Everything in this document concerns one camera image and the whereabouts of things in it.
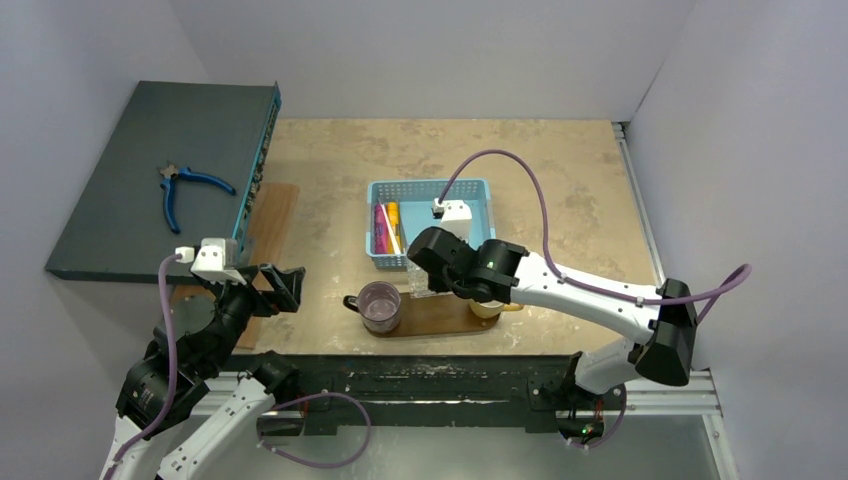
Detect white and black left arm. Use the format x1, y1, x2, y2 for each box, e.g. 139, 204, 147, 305
101, 263, 306, 479

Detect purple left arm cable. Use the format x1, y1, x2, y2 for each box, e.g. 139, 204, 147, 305
102, 251, 372, 480

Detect clear textured glass dish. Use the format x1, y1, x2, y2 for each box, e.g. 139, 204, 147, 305
407, 260, 437, 298

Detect yellow toothpaste tube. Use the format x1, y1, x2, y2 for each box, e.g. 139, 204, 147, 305
385, 202, 404, 255

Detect light wooden board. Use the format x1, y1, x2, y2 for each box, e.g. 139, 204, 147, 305
170, 183, 300, 353

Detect white toothbrush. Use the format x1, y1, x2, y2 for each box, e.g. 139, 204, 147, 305
380, 204, 403, 255

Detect blue handled pliers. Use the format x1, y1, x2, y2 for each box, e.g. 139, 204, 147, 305
157, 163, 236, 236

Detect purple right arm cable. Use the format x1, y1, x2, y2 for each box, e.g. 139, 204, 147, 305
433, 149, 753, 452

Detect dark grey box blue edge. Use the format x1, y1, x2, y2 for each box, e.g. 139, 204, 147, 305
45, 81, 282, 284

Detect yellow ceramic mug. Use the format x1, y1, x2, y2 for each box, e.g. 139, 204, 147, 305
468, 300, 524, 319

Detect aluminium extrusion rail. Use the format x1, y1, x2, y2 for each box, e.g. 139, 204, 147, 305
625, 370, 721, 416

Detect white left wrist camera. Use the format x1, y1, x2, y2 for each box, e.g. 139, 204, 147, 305
174, 238, 246, 285

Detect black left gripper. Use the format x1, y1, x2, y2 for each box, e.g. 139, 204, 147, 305
203, 260, 305, 371

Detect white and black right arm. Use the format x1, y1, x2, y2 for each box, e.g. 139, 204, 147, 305
407, 227, 697, 407

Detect purple mug with black handle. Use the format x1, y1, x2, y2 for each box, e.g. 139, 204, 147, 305
342, 281, 402, 334

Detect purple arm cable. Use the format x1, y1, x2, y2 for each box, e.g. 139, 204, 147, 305
433, 149, 753, 452
102, 251, 372, 480

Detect pink toothpaste tube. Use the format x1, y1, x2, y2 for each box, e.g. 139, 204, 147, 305
373, 203, 393, 254

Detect light blue perforated plastic basket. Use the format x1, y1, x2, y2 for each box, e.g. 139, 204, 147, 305
365, 178, 496, 270

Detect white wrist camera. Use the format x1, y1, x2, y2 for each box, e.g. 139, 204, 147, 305
174, 238, 246, 285
431, 198, 473, 243

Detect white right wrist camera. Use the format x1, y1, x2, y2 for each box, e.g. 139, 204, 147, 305
431, 198, 473, 243

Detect dark wooden oval tray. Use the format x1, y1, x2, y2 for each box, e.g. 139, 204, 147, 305
365, 293, 501, 338

